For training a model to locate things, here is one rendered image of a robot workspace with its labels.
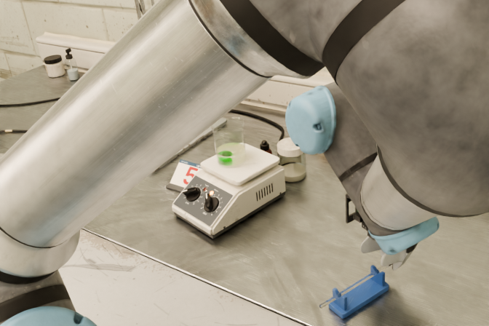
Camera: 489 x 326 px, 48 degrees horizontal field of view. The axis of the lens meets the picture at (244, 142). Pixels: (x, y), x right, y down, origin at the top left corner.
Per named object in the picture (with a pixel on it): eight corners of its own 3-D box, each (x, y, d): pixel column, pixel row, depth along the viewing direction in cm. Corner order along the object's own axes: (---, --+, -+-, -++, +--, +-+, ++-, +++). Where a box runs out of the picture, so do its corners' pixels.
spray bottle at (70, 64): (73, 76, 193) (66, 47, 188) (82, 77, 191) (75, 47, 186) (66, 80, 190) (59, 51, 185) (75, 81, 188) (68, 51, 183)
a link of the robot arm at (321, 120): (345, 167, 61) (413, 134, 66) (295, 84, 64) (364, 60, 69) (316, 191, 68) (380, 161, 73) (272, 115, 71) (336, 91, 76)
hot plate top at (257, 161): (237, 187, 103) (237, 183, 103) (198, 167, 111) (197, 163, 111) (282, 161, 110) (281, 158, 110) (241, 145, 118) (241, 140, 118)
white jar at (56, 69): (68, 71, 198) (64, 54, 195) (60, 78, 193) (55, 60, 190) (54, 71, 200) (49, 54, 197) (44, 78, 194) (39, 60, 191)
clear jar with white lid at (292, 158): (309, 181, 117) (307, 148, 114) (281, 185, 117) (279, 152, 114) (303, 167, 123) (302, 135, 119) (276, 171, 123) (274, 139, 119)
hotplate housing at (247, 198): (213, 241, 102) (207, 206, 98) (172, 215, 111) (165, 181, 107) (295, 191, 115) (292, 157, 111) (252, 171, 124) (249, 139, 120)
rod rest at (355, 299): (343, 319, 82) (342, 302, 81) (327, 307, 85) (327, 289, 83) (389, 289, 87) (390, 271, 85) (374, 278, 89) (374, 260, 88)
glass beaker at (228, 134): (232, 174, 107) (227, 134, 103) (209, 164, 111) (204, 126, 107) (256, 158, 111) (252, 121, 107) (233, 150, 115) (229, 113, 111)
